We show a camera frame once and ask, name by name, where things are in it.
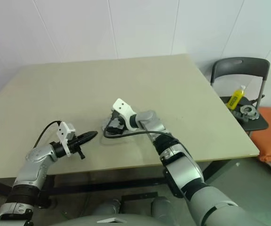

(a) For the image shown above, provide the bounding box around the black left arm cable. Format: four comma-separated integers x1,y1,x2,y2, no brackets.
34,121,62,149

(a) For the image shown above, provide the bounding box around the grey folding chair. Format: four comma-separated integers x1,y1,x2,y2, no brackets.
210,56,271,137

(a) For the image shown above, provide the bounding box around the yellow drink bottle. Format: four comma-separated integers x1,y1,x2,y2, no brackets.
227,85,247,110

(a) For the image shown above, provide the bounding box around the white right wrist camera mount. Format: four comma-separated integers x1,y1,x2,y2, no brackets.
112,98,138,131

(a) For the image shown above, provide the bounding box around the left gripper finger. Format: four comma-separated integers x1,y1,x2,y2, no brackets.
80,132,98,145
79,130,99,140

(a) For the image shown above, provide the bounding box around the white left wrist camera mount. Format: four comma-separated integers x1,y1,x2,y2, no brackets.
56,121,76,157

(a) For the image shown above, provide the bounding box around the grey metal ring part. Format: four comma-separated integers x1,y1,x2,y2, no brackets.
231,105,261,123

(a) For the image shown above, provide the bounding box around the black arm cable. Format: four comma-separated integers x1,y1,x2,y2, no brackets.
34,121,62,149
103,122,174,140

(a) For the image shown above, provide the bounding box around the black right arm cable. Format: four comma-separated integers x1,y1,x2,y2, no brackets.
103,122,174,140

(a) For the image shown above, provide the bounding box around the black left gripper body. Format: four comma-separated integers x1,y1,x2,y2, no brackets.
67,135,86,161

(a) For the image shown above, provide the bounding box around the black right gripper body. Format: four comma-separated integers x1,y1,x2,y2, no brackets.
109,110,129,130

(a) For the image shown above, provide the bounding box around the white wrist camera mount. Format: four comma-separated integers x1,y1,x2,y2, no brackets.
56,121,76,157
112,98,138,131

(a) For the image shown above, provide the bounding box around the black table frame bar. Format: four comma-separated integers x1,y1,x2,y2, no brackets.
39,175,171,196

